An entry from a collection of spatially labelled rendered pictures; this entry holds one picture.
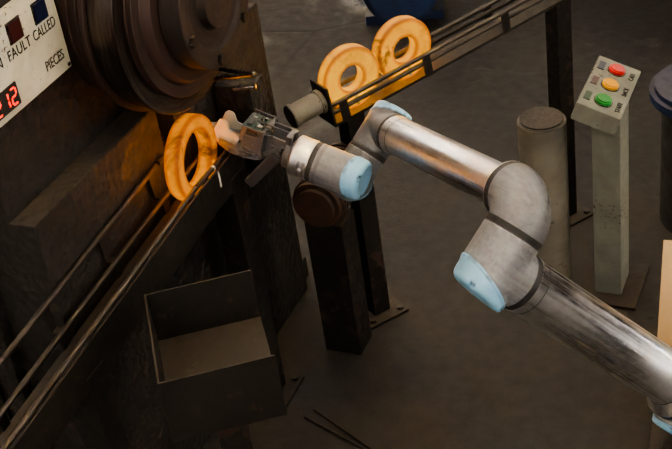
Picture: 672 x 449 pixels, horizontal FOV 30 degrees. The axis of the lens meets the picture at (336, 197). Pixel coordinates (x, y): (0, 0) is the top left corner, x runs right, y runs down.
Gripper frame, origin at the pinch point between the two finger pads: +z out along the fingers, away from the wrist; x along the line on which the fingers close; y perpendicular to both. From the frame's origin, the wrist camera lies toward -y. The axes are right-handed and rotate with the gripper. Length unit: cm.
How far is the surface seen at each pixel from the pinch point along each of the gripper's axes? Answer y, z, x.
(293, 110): -2.5, -11.6, -20.4
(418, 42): 8, -30, -50
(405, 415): -59, -60, 2
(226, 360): -5, -32, 55
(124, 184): 1.5, 5.3, 28.4
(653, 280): -45, -104, -63
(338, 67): 5.5, -17.0, -31.6
